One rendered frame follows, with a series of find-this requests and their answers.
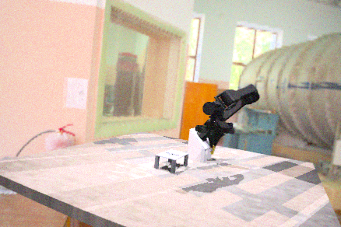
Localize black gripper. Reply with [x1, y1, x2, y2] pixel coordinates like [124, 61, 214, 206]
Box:
[195, 115, 234, 148]

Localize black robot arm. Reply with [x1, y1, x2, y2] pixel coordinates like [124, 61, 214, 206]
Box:
[202, 84, 259, 134]

